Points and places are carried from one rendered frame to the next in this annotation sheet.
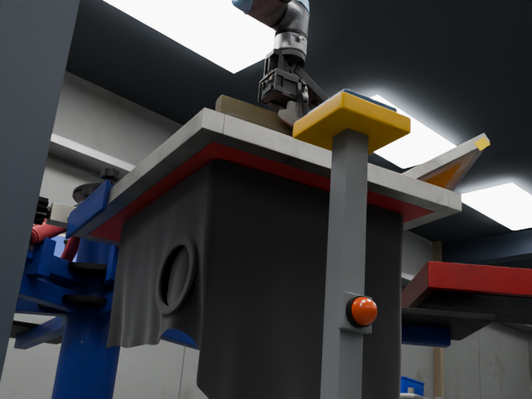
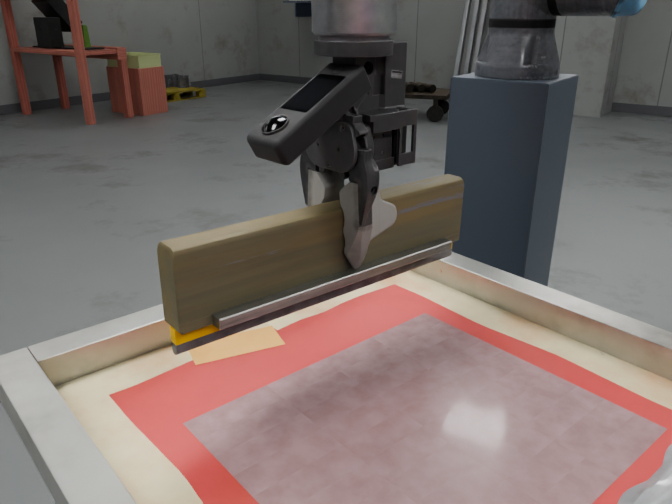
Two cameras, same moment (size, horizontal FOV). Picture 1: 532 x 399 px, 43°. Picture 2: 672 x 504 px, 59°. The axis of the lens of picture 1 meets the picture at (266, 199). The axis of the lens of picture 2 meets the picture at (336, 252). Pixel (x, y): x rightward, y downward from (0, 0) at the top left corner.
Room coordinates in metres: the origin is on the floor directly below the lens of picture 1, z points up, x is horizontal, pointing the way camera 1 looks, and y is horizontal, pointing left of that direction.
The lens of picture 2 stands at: (1.87, -0.15, 1.32)
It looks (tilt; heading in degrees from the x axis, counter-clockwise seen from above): 22 degrees down; 169
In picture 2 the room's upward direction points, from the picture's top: straight up
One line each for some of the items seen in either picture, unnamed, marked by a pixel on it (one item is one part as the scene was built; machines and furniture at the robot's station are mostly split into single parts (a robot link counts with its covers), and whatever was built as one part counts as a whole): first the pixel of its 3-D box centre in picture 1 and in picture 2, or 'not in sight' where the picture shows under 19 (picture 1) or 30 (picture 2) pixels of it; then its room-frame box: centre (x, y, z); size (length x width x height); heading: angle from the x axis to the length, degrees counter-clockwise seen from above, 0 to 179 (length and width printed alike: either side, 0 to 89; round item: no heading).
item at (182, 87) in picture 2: not in sight; (161, 88); (-7.92, -0.92, 0.16); 1.12 x 0.78 x 0.32; 133
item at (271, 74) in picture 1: (284, 80); (358, 107); (1.31, -0.02, 1.23); 0.09 x 0.08 x 0.12; 119
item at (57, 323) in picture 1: (49, 328); not in sight; (3.00, 0.89, 0.91); 1.34 x 0.41 x 0.08; 29
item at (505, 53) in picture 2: not in sight; (519, 47); (0.80, 0.40, 1.25); 0.15 x 0.15 x 0.10
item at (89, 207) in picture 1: (94, 213); not in sight; (1.57, 0.41, 0.98); 0.30 x 0.05 x 0.07; 29
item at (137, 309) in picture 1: (168, 283); not in sight; (1.35, 0.18, 0.77); 0.46 x 0.09 x 0.36; 29
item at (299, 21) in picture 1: (290, 20); not in sight; (1.31, -0.02, 1.39); 0.09 x 0.08 x 0.11; 129
